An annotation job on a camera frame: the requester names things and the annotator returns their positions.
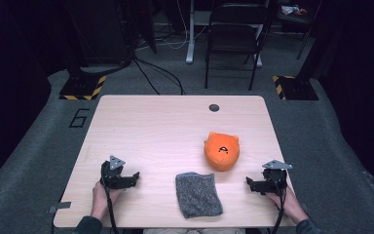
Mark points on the grey knitted cloth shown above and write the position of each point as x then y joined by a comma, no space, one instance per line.
198,195

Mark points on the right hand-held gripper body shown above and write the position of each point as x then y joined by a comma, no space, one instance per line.
276,180

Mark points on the striped black stand base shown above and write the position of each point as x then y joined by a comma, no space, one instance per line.
297,88
81,87

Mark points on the person's right hand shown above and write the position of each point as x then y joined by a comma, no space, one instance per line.
289,204

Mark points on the dark cabinet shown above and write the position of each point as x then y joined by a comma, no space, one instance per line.
100,29

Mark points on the person's left hand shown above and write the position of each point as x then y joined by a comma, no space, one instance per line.
102,201

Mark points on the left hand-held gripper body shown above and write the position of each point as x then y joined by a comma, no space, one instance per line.
112,175

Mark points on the small colourful object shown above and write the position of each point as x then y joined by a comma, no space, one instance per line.
292,9

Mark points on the black folding chair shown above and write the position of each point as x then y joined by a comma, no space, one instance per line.
235,39

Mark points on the dark round table grommet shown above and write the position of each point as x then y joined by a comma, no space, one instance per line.
214,108

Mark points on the orange plush toy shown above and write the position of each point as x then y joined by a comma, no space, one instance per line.
221,152

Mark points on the white desk leg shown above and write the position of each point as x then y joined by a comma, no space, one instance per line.
190,39

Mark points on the grey tape strip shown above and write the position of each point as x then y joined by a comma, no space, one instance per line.
60,206
305,206

